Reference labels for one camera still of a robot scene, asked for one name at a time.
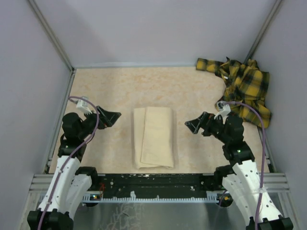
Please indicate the right aluminium corner post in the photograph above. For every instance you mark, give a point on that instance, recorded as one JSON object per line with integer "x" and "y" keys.
{"x": 264, "y": 28}

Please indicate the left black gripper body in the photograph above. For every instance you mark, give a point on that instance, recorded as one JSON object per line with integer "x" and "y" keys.
{"x": 90, "y": 122}

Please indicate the yellow plaid shirt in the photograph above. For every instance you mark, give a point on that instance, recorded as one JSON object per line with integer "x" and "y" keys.
{"x": 244, "y": 83}

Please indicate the aluminium front rail frame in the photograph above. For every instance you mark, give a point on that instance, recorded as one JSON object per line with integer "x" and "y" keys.
{"x": 273, "y": 182}

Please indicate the aluminium corner post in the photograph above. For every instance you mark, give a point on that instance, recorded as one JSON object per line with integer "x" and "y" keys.
{"x": 50, "y": 34}
{"x": 264, "y": 28}

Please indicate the left aluminium corner post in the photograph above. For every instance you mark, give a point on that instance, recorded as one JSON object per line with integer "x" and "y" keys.
{"x": 50, "y": 34}

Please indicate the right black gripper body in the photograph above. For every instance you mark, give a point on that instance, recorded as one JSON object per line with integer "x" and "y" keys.
{"x": 214, "y": 127}

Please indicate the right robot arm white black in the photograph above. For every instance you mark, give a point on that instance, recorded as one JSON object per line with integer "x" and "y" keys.
{"x": 241, "y": 178}

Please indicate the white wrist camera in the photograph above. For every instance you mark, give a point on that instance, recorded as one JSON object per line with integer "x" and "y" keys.
{"x": 223, "y": 109}
{"x": 82, "y": 105}

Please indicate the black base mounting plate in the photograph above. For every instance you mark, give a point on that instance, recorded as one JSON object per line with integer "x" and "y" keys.
{"x": 152, "y": 192}

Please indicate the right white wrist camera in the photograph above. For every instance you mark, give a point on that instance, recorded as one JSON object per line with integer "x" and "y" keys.
{"x": 223, "y": 109}

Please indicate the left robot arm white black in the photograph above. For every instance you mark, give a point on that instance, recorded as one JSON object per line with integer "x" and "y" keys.
{"x": 70, "y": 180}

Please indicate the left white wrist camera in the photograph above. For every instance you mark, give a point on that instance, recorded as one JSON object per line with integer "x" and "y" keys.
{"x": 82, "y": 105}

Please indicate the beige cloth wrap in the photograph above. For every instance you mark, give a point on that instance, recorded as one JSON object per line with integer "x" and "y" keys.
{"x": 153, "y": 137}

